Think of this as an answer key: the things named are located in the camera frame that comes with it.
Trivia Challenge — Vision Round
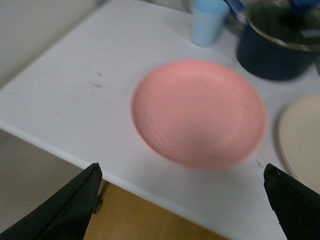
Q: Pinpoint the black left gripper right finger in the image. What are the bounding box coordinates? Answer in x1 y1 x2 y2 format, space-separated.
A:
263 163 320 240

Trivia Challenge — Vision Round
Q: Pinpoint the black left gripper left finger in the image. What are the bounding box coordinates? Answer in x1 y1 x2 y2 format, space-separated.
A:
0 163 103 240

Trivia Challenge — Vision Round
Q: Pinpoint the cream plate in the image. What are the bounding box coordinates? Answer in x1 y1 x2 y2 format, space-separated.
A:
278 95 320 192

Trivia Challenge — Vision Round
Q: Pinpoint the pink plate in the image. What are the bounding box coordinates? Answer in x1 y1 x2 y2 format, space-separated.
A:
131 60 267 170

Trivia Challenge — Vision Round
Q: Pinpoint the dark blue saucepan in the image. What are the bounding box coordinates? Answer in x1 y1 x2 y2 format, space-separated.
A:
226 0 320 81

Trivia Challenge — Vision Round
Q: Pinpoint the glass pot lid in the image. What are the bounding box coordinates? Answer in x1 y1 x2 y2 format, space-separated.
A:
248 0 320 52

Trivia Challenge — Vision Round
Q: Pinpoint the light blue cup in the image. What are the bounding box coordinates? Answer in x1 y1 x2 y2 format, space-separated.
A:
191 0 230 48

